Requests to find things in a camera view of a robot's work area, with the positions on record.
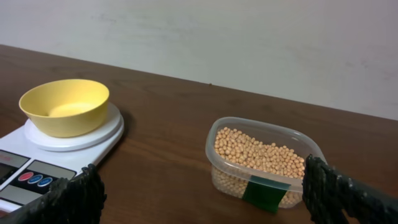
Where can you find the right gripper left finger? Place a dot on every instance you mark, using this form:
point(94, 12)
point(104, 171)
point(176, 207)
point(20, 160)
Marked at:
point(76, 201)

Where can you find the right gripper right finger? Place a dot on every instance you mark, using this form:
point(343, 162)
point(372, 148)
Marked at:
point(331, 196)

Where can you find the white digital kitchen scale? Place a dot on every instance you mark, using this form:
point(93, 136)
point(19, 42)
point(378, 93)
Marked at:
point(32, 160)

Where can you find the yellow plastic bowl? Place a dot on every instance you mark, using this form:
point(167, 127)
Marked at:
point(66, 108)

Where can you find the clear plastic bean container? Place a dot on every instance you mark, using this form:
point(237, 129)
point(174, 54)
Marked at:
point(265, 190)

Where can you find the soybeans in container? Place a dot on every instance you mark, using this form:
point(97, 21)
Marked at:
point(241, 149)

